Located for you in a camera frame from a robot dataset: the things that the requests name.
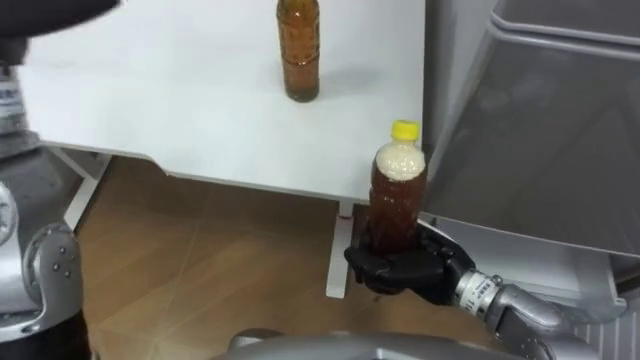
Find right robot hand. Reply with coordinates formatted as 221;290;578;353
343;219;477;307

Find yellow cap brown drink bottle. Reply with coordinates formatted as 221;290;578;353
368;119;429;256

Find robot body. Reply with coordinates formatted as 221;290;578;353
214;327;526;360

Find white desk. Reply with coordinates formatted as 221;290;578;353
17;0;426;301

